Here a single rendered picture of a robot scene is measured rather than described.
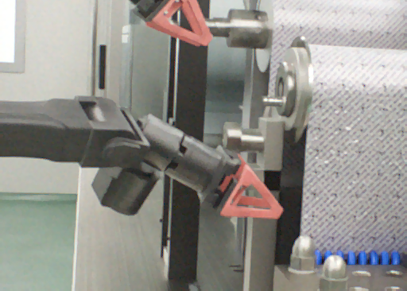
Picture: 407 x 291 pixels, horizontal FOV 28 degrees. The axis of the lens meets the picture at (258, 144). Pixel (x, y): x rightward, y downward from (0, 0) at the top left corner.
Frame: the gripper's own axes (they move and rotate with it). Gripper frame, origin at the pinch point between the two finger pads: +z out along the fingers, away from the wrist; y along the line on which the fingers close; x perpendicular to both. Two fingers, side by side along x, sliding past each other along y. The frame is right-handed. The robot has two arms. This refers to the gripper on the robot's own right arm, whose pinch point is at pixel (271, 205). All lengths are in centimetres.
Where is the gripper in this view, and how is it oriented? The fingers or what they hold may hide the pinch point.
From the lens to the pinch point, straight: 105.0
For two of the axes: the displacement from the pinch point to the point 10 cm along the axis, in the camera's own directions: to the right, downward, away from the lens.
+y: 1.5, 1.7, -9.7
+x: 5.0, -8.6, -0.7
